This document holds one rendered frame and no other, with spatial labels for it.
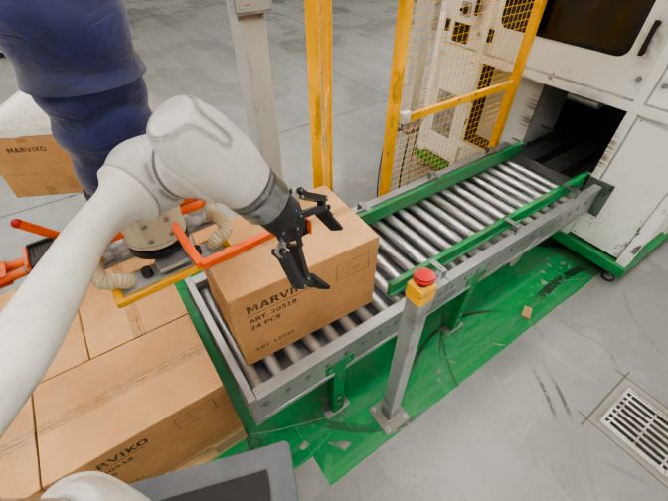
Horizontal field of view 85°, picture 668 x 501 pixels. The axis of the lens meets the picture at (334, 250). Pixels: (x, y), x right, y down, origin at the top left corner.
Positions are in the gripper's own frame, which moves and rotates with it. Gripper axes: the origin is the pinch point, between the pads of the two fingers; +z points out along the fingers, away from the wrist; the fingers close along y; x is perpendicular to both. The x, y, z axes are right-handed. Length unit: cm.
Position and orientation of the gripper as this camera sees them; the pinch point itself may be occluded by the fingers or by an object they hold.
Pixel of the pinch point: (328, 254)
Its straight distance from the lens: 76.7
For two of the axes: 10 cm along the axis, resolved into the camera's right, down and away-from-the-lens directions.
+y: -2.0, 9.0, -3.8
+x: 8.6, -0.2, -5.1
